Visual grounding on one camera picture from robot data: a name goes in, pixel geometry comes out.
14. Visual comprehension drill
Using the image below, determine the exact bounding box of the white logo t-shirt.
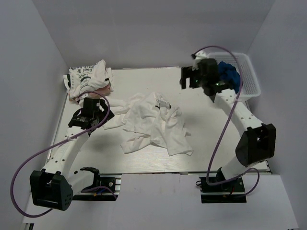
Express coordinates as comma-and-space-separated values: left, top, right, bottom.
103, 92, 171, 154

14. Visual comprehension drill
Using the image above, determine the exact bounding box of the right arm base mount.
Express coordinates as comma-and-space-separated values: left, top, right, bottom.
195, 177, 247, 204

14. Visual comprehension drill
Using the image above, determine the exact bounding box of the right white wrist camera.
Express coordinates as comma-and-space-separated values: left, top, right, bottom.
191, 50, 208, 70

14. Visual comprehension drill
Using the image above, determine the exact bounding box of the white t-shirt with tag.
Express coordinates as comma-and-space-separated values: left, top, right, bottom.
150, 93, 193, 156

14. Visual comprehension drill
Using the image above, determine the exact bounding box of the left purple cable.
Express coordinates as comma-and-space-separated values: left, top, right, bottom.
10, 90, 111, 218

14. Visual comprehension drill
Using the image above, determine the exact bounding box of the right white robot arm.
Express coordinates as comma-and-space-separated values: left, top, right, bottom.
180, 58, 276, 191

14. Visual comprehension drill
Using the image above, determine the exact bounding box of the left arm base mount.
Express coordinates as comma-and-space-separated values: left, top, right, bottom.
67, 167, 121, 201

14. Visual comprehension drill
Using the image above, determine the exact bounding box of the white plastic basket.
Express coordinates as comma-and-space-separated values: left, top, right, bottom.
208, 52, 261, 101

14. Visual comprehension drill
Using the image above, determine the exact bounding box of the blue t-shirt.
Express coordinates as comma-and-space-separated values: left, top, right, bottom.
218, 61, 241, 93

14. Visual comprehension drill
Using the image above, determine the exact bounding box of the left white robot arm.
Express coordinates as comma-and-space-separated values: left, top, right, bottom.
30, 98, 114, 211

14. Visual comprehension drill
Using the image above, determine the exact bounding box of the folded printed white t-shirt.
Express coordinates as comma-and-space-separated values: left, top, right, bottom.
63, 59, 113, 97

